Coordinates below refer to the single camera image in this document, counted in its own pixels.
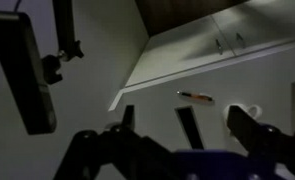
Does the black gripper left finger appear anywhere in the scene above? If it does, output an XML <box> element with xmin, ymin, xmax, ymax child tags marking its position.
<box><xmin>53</xmin><ymin>104</ymin><xmax>175</xmax><ymax>180</ymax></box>

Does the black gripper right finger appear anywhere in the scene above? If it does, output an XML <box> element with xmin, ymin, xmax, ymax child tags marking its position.
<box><xmin>226</xmin><ymin>105</ymin><xmax>295</xmax><ymax>180</ymax></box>

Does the white mug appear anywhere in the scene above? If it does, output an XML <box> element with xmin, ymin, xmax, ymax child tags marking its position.
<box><xmin>222</xmin><ymin>103</ymin><xmax>264</xmax><ymax>141</ymax></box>

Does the orange pen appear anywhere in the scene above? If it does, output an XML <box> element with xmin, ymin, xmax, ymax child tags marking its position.
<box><xmin>176</xmin><ymin>90</ymin><xmax>215</xmax><ymax>104</ymax></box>

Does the metal cabinet door handle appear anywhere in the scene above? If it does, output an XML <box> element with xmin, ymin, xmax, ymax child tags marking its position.
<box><xmin>215</xmin><ymin>38</ymin><xmax>224</xmax><ymax>56</ymax></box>

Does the black stereo camera bar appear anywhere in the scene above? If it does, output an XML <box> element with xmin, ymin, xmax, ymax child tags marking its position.
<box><xmin>0</xmin><ymin>10</ymin><xmax>58</xmax><ymax>136</ymax></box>

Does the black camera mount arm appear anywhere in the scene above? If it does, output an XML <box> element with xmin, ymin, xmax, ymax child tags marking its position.
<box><xmin>41</xmin><ymin>0</ymin><xmax>85</xmax><ymax>85</ymax></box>

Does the thin black camera cable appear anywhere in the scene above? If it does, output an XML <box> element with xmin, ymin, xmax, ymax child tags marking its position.
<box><xmin>14</xmin><ymin>0</ymin><xmax>23</xmax><ymax>12</ymax></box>

